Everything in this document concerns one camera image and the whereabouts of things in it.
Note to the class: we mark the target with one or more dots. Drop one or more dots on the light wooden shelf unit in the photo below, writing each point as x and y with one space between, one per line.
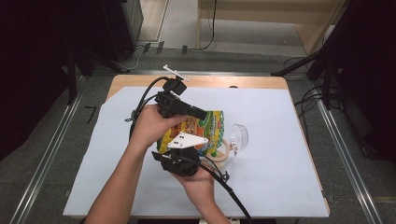
267 12

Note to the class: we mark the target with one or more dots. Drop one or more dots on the clear lidded jar beige rim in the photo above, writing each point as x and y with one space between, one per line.
239 137

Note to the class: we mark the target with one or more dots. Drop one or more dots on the black angled floor tape mark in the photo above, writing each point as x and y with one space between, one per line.
91 108

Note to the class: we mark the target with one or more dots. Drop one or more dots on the white table sheet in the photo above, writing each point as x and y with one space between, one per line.
274 180

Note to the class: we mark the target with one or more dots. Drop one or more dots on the dark cabinet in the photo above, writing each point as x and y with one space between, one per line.
123 28

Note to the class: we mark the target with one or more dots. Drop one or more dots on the black metal stand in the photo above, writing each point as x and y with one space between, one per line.
72 77
327 77

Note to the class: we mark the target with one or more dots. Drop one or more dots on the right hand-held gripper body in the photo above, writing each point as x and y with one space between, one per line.
182 161

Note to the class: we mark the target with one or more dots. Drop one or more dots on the person's left hand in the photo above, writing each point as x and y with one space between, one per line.
149 127

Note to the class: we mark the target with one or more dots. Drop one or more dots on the person's right hand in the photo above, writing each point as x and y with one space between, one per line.
199 185

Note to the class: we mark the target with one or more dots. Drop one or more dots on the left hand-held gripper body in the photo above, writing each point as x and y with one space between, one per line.
171 104

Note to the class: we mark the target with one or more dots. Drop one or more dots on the yellow green spout pouch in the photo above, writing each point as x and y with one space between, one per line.
205 127

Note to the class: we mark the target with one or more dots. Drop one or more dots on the aluminium floor rail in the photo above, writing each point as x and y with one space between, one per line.
348 168
43 161

